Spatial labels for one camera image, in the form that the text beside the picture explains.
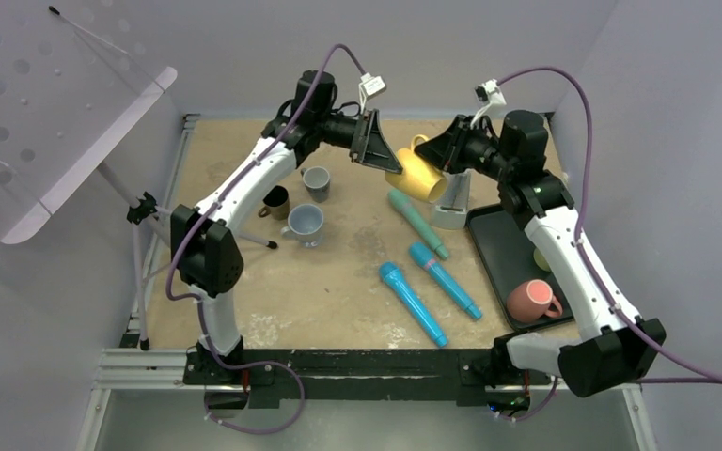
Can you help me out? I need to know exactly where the green toy microphone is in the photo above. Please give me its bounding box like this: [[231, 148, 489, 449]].
[[387, 189, 449, 259]]

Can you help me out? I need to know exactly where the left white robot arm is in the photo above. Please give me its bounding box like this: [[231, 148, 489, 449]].
[[170, 70, 402, 384]]

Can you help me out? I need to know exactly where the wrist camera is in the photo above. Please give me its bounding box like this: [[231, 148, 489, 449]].
[[470, 78, 507, 128], [358, 72, 386, 115]]

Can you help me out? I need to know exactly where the aluminium frame rail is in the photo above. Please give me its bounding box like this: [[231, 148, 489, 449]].
[[77, 349, 657, 450]]

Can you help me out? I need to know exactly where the light grey mug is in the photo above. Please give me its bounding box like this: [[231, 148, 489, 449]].
[[280, 204, 324, 248]]

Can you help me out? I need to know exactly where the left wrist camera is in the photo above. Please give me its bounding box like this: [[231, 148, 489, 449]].
[[358, 72, 386, 115]]

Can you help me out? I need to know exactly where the green cup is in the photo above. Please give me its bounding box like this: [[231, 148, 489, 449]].
[[532, 248, 552, 272]]

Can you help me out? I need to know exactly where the white music stand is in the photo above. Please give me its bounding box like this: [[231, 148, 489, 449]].
[[0, 1, 177, 347]]

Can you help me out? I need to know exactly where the black tray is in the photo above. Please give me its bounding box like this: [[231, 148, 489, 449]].
[[465, 204, 573, 332]]

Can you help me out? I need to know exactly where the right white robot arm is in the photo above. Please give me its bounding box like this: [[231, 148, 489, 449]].
[[414, 110, 666, 397]]

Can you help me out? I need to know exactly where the blue toy microphone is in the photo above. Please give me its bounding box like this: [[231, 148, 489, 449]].
[[378, 261, 448, 348]]

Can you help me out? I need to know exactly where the black base bar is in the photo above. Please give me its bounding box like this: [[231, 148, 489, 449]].
[[182, 347, 551, 409]]

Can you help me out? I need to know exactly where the pink mug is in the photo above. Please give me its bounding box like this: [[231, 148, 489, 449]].
[[506, 279, 564, 323]]

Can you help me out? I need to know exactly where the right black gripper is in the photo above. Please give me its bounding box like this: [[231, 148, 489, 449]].
[[416, 114, 516, 182]]

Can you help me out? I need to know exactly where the dark blue-grey mug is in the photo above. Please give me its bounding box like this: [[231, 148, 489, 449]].
[[300, 166, 331, 203]]

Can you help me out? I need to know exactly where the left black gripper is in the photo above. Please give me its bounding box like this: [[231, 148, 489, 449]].
[[316, 109, 402, 175]]

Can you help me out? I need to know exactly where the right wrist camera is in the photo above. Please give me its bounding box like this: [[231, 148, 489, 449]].
[[470, 78, 507, 128]]

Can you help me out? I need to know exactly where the yellow cup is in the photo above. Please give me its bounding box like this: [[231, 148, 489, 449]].
[[385, 134, 448, 203]]

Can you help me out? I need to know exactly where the brown mug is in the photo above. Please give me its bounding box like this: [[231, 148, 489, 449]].
[[258, 185, 290, 221]]

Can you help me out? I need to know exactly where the blue microphone pink band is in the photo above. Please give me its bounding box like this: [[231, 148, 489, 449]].
[[408, 241, 482, 319]]

